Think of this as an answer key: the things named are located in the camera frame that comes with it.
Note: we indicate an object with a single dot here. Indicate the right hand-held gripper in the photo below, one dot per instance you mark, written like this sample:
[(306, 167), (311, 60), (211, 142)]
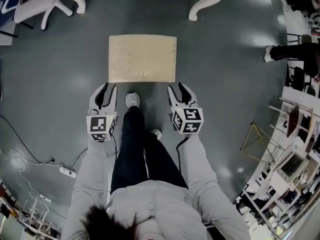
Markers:
[(187, 120)]

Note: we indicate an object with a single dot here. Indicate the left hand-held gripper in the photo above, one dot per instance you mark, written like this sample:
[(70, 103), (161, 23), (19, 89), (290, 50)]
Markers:
[(100, 124)]

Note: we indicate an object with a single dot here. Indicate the person's left forearm grey sleeve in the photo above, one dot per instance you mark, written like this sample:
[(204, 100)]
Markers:
[(92, 169)]

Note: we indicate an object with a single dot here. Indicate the person's right forearm grey sleeve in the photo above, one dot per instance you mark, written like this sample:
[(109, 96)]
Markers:
[(200, 169)]

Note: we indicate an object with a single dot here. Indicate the person's left white shoe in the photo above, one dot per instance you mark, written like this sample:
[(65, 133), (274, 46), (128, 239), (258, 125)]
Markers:
[(132, 99)]

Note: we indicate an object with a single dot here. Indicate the person's white shoe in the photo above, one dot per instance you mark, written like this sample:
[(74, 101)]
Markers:
[(157, 133), (132, 99)]

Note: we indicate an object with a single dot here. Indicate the person's right white shoe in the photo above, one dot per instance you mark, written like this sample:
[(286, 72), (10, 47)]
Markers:
[(157, 133)]

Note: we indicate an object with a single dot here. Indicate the person's left leg black trousers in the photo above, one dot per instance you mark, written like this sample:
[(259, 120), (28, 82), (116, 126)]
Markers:
[(130, 146)]

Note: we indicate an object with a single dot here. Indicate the person's leg black trousers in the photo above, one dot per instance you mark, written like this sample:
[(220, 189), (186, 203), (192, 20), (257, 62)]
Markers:
[(130, 146), (163, 159)]

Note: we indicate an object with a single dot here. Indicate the person's right leg black trousers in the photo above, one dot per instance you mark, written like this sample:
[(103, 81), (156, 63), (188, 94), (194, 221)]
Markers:
[(163, 159)]

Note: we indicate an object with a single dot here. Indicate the brown wooden board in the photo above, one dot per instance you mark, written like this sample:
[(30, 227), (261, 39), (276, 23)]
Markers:
[(293, 121)]

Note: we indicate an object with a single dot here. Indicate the small white power strip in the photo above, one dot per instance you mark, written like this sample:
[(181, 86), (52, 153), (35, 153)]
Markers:
[(45, 197)]

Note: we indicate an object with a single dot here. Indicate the person's grey jacket torso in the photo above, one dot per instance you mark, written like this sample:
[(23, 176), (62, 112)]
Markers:
[(155, 209)]

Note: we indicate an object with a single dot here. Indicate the white office chair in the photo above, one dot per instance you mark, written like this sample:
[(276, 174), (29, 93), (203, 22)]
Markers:
[(32, 6)]

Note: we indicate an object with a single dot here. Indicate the white metal shelf rack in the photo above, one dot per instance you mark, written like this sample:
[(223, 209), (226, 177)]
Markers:
[(270, 184)]

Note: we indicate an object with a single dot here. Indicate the silver laptop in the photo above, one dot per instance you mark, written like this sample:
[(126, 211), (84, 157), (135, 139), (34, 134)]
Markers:
[(291, 165)]

